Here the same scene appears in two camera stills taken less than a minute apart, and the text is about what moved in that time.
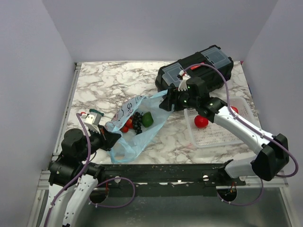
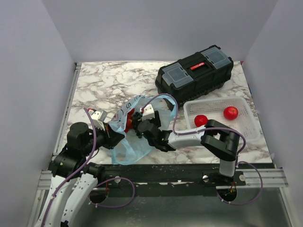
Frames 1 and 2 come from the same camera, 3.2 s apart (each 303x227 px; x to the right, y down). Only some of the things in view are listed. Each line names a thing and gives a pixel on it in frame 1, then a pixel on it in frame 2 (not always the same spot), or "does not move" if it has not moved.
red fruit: [200, 122] does not move
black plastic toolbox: [167, 76] does not move
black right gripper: [173, 93] -> [156, 120]
